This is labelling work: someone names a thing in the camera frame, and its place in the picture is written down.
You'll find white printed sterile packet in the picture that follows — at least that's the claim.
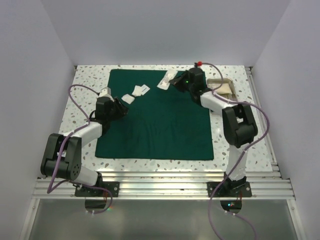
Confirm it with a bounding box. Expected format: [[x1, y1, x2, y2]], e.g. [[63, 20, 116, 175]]
[[157, 69, 178, 91]]

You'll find white gauze pad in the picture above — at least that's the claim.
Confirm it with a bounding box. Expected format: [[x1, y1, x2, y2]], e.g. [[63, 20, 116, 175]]
[[121, 94, 135, 105], [132, 85, 142, 97]]

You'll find beige packaged dressing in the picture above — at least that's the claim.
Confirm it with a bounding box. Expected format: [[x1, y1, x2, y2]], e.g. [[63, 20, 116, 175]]
[[209, 83, 232, 95]]

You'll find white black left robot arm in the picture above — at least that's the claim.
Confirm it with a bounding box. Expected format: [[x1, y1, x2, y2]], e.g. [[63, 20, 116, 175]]
[[40, 96, 129, 197]]

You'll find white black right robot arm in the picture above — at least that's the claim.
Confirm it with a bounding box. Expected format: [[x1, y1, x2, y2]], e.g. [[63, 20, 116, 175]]
[[168, 67, 258, 197]]

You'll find green surgical drape cloth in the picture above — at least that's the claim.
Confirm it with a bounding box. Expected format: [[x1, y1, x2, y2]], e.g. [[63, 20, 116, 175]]
[[95, 69, 214, 161]]

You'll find stainless steel tray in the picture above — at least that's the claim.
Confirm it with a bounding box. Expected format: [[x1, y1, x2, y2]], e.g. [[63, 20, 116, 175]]
[[206, 78, 238, 101]]

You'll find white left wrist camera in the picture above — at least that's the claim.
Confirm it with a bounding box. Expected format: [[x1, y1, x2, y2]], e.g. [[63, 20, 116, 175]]
[[98, 87, 112, 98]]

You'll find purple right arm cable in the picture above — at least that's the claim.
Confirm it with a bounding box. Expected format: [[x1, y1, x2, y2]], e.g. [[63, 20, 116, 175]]
[[196, 59, 271, 240]]

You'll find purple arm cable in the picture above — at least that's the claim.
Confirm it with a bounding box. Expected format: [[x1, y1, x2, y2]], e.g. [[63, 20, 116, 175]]
[[46, 84, 113, 215], [196, 59, 271, 240]]

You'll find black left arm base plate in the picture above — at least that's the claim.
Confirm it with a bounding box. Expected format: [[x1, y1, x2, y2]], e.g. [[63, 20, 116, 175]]
[[74, 181, 120, 198]]

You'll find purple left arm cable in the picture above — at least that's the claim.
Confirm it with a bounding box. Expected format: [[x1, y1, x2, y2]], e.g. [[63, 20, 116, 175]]
[[46, 84, 113, 215]]

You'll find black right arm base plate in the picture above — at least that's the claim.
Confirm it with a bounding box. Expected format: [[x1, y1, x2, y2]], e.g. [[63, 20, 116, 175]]
[[206, 181, 253, 198]]

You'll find aluminium extrusion frame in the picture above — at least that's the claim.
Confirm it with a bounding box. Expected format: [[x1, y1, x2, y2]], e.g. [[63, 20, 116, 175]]
[[19, 65, 307, 240]]

